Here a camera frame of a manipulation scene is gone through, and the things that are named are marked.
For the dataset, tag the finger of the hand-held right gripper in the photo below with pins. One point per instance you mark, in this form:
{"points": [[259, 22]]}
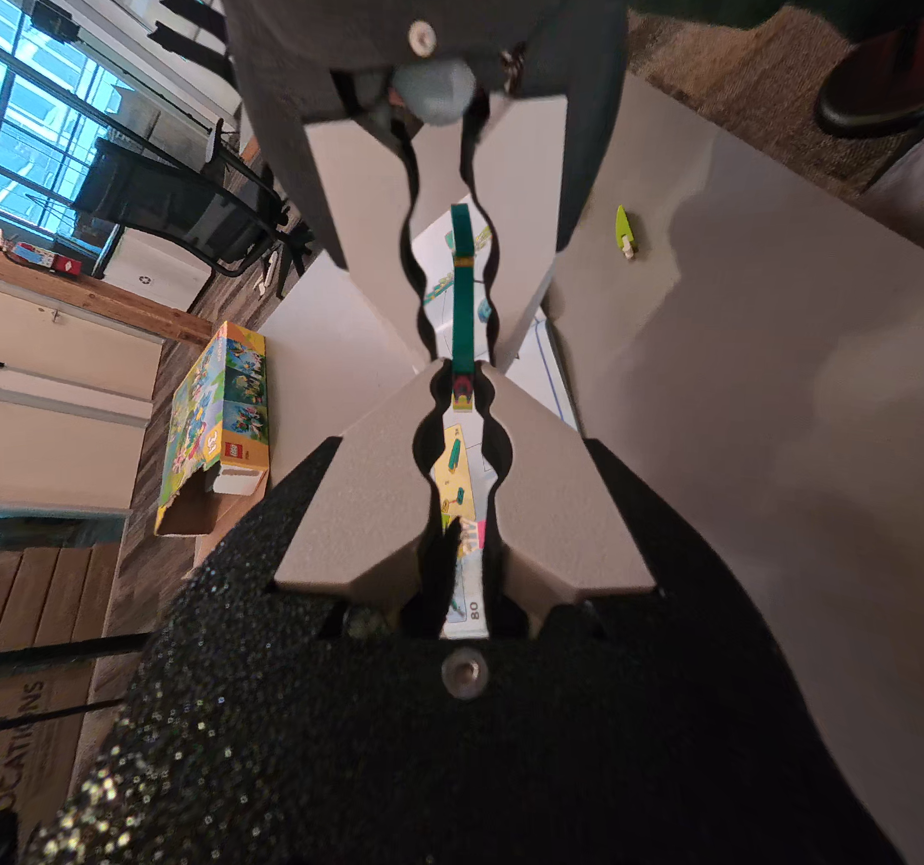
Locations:
{"points": [[527, 215], [361, 201]]}

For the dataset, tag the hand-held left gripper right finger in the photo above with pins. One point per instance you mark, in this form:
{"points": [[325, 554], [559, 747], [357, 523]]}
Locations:
{"points": [[570, 511]]}

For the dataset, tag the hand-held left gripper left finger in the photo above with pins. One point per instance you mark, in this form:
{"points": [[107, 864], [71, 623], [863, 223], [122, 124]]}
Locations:
{"points": [[361, 504]]}

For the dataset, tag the teal yellow pink lego wing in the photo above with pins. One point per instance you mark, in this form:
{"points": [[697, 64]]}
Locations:
{"points": [[462, 287]]}

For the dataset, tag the lime lego leaf piece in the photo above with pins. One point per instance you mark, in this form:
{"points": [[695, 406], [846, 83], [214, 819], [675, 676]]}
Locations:
{"points": [[624, 226]]}

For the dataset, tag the lego instruction booklet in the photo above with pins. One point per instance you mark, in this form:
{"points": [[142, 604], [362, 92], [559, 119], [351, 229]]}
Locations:
{"points": [[462, 468]]}

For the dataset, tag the colourful lego set box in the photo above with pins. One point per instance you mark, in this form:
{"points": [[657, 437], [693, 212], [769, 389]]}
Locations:
{"points": [[216, 410]]}

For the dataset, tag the black mesh chair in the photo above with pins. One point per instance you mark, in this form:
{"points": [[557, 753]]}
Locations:
{"points": [[173, 208]]}

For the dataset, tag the large window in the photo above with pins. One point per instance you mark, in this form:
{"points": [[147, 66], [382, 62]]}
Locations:
{"points": [[50, 121]]}

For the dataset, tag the red and white small box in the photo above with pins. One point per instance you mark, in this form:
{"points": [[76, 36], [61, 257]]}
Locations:
{"points": [[50, 258]]}

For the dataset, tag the black tripod legs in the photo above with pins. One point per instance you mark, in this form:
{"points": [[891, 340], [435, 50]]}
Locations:
{"points": [[72, 647]]}

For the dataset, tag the person's dark shoe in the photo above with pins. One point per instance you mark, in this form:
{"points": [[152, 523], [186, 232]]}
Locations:
{"points": [[873, 85]]}

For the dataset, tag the printed cardboard box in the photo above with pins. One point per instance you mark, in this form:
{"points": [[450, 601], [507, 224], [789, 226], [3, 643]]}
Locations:
{"points": [[36, 749]]}

